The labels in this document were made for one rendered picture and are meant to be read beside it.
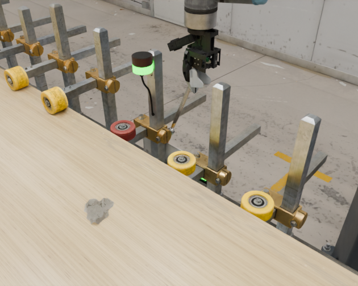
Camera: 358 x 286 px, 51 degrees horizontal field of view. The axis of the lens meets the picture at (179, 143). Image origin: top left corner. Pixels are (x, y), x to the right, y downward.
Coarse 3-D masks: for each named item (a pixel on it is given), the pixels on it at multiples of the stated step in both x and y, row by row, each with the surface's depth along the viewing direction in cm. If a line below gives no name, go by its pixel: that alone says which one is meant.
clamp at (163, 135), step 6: (138, 120) 128; (144, 120) 128; (138, 126) 128; (144, 126) 126; (150, 132) 125; (156, 132) 123; (162, 132) 123; (168, 132) 124; (150, 138) 127; (156, 138) 123; (162, 138) 123; (168, 138) 125
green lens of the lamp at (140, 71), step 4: (152, 64) 108; (132, 68) 108; (136, 68) 106; (140, 68) 106; (144, 68) 106; (148, 68) 107; (152, 68) 108; (136, 72) 107; (140, 72) 107; (144, 72) 107; (148, 72) 107
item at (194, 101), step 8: (192, 96) 144; (200, 96) 144; (192, 104) 141; (168, 112) 134; (176, 112) 135; (184, 112) 139; (168, 120) 133; (136, 128) 126; (144, 128) 126; (136, 136) 123; (144, 136) 127
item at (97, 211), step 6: (108, 198) 93; (90, 204) 90; (96, 204) 88; (102, 204) 90; (108, 204) 91; (84, 210) 90; (90, 210) 88; (96, 210) 88; (102, 210) 89; (108, 210) 90; (90, 216) 87; (96, 216) 87; (102, 216) 87; (90, 222) 87; (96, 222) 86
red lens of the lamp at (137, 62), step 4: (132, 60) 106; (136, 60) 105; (140, 60) 104; (144, 60) 105; (148, 60) 105; (152, 60) 107; (132, 64) 107; (136, 64) 106; (140, 64) 105; (144, 64) 105; (148, 64) 106
